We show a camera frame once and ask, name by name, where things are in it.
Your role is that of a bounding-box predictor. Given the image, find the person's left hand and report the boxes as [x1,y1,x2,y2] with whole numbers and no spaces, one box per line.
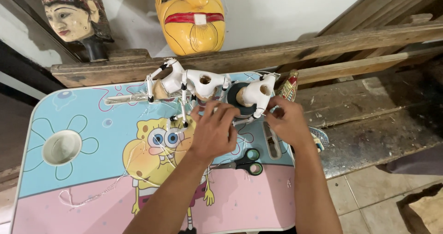
[189,100,241,164]

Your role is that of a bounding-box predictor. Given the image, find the person's right hand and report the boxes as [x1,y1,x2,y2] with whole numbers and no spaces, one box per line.
[264,96,313,150]

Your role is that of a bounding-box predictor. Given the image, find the blue patterned cloth piece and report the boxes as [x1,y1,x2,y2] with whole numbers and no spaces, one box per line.
[309,126,329,153]

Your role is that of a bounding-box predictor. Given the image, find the black tape roll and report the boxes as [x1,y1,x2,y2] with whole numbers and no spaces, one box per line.
[227,82,258,119]

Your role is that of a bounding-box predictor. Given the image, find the white puppet torso wide neck hole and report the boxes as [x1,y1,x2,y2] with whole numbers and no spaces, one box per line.
[186,69,232,102]

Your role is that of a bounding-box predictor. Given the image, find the white puppet torso bent arms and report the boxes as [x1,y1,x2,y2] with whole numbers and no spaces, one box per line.
[145,57,190,129]

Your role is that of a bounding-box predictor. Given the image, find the weathered wooden beam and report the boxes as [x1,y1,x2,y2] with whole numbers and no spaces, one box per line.
[51,21,443,89]

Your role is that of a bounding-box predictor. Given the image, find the dark wooden bench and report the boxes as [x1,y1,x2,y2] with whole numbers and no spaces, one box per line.
[294,59,443,180]

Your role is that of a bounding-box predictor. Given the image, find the white puppet rod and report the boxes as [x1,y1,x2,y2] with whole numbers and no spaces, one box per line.
[103,93,163,106]

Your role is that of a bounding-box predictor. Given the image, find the white thread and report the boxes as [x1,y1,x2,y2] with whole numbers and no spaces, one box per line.
[58,140,216,211]

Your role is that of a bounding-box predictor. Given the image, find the yellow wooden mask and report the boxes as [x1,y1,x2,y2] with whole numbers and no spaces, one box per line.
[153,0,226,57]

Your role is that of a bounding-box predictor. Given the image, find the cartoon print folding table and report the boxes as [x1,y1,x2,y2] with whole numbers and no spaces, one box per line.
[10,72,297,234]

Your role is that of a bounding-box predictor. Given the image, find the leaning wooden planks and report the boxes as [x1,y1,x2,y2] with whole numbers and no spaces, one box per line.
[317,0,443,37]

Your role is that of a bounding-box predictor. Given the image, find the pale carved head with headdress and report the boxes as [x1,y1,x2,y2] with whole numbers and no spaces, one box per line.
[38,0,115,62]

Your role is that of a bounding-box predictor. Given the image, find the black green handled scissors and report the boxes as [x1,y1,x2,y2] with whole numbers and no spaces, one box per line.
[211,148,264,176]

